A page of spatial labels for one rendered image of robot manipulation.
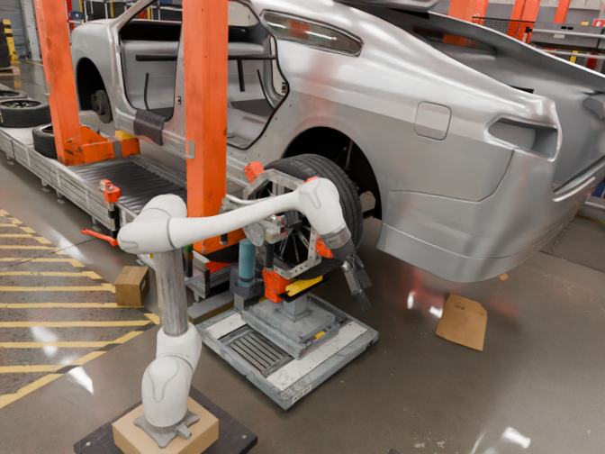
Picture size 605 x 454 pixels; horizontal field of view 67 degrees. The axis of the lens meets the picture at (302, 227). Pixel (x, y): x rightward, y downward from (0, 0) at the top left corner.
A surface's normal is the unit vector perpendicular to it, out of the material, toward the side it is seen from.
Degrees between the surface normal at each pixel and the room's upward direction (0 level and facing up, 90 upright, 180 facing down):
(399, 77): 78
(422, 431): 0
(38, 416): 0
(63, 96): 90
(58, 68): 90
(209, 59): 90
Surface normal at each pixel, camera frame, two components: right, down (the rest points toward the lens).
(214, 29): 0.73, 0.35
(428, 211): -0.68, 0.26
